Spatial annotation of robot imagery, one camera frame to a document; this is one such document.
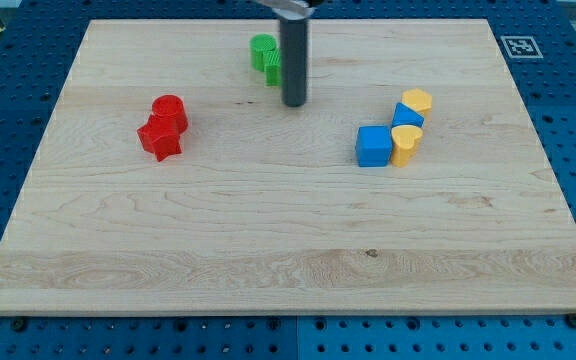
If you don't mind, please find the blue cube block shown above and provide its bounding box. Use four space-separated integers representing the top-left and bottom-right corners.
355 125 393 167

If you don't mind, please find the blue triangle block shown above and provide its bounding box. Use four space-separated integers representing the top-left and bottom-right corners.
391 102 424 128

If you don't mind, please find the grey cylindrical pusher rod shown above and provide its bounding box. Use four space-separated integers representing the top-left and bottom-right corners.
275 10 308 107

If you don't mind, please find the yellow heart block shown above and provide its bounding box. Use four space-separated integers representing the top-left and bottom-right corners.
390 125 423 167

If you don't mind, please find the red cylinder block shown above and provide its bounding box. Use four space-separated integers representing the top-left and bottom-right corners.
151 94 189 133

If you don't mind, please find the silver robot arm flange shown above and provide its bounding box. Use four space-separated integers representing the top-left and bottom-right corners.
254 0 325 20

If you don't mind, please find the yellow pentagon block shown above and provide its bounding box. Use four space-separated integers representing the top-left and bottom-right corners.
401 88 433 117

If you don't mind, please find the green ribbed block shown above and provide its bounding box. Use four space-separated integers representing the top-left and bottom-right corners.
263 49 281 86

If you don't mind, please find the white fiducial marker tag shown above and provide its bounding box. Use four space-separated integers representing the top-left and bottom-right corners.
501 35 543 59

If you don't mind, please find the green cylinder block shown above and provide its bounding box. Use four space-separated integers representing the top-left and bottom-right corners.
249 33 277 72

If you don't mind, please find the light wooden board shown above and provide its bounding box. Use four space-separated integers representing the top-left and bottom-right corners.
0 19 576 317

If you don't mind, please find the red star block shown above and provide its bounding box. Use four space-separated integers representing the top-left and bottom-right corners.
137 115 182 162

